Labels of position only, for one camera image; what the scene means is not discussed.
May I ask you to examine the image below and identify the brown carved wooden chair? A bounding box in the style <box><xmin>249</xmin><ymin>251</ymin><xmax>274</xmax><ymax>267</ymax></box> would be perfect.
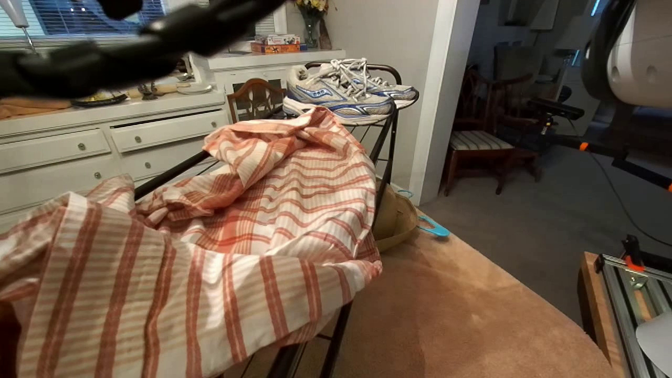
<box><xmin>226</xmin><ymin>75</ymin><xmax>288</xmax><ymax>127</ymax></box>

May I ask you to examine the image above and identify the orange box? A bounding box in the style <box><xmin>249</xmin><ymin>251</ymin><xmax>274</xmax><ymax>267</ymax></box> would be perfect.
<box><xmin>249</xmin><ymin>32</ymin><xmax>305</xmax><ymax>56</ymax></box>

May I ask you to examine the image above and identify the aluminium rail frame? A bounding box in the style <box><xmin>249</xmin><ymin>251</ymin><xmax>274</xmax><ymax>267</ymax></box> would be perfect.
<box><xmin>597</xmin><ymin>252</ymin><xmax>672</xmax><ymax>378</ymax></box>

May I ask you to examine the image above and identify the dark chair with striped seat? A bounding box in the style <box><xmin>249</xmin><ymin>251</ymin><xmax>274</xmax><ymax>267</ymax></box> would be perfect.
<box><xmin>439</xmin><ymin>66</ymin><xmax>543</xmax><ymax>198</ymax></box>

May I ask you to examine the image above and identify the brown crumpled cloth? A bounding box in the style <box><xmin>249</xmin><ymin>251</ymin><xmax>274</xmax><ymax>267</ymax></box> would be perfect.
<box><xmin>0</xmin><ymin>95</ymin><xmax>73</xmax><ymax>123</ymax></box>

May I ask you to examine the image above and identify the black dish with fruit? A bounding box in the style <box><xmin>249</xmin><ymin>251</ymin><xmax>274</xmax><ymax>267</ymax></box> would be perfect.
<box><xmin>68</xmin><ymin>93</ymin><xmax>130</xmax><ymax>110</ymax></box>

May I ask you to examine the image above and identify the black metal shoe rack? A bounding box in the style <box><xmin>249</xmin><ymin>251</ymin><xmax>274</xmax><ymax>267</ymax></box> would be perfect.
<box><xmin>133</xmin><ymin>62</ymin><xmax>423</xmax><ymax>378</ymax></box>

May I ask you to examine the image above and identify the tan suede tablecloth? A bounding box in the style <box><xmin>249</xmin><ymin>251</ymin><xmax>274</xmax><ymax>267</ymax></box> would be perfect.
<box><xmin>332</xmin><ymin>228</ymin><xmax>618</xmax><ymax>378</ymax></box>

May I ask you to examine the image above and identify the wooden workbench top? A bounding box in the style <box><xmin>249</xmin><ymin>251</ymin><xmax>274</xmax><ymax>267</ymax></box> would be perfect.
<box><xmin>575</xmin><ymin>251</ymin><xmax>633</xmax><ymax>378</ymax></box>

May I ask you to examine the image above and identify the orange black clamp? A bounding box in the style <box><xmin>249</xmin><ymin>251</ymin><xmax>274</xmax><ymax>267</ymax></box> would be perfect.
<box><xmin>618</xmin><ymin>233</ymin><xmax>649</xmax><ymax>276</ymax></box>

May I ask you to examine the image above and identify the white drawer dresser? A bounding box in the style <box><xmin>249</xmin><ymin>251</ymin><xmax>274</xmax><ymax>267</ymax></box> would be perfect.
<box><xmin>0</xmin><ymin>90</ymin><xmax>234</xmax><ymax>233</ymax></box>

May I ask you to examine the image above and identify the black stereo camera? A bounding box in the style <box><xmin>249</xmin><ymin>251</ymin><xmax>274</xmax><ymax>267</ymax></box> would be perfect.
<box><xmin>533</xmin><ymin>95</ymin><xmax>588</xmax><ymax>123</ymax></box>

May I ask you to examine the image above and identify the flower vase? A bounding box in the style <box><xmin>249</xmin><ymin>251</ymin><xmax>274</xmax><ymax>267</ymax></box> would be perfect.
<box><xmin>292</xmin><ymin>0</ymin><xmax>332</xmax><ymax>52</ymax></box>

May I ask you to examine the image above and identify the red white plaid towel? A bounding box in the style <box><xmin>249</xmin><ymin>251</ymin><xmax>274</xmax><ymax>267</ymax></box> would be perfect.
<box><xmin>0</xmin><ymin>106</ymin><xmax>386</xmax><ymax>378</ymax></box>

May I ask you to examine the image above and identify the white counter shelf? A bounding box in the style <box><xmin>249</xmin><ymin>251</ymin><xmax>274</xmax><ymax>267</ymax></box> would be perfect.
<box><xmin>187</xmin><ymin>46</ymin><xmax>352</xmax><ymax>96</ymax></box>

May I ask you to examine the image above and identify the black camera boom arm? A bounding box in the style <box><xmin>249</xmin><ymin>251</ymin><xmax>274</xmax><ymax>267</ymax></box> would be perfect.
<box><xmin>531</xmin><ymin>113</ymin><xmax>672</xmax><ymax>191</ymax></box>

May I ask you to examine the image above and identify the dark metal figurine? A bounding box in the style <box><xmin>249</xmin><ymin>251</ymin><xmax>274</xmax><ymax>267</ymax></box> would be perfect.
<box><xmin>135</xmin><ymin>81</ymin><xmax>164</xmax><ymax>102</ymax></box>

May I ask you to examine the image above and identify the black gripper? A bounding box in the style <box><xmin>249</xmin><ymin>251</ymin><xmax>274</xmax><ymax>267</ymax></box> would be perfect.
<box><xmin>0</xmin><ymin>0</ymin><xmax>285</xmax><ymax>102</ymax></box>

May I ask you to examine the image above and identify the white blue running sneaker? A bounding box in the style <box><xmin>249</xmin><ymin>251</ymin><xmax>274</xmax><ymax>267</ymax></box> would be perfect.
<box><xmin>328</xmin><ymin>56</ymin><xmax>423</xmax><ymax>112</ymax></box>
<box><xmin>281</xmin><ymin>63</ymin><xmax>397</xmax><ymax>127</ymax></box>

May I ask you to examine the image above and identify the window with white frame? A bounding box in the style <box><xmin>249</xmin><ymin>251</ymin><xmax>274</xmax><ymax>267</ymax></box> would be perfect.
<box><xmin>0</xmin><ymin>0</ymin><xmax>176</xmax><ymax>42</ymax></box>

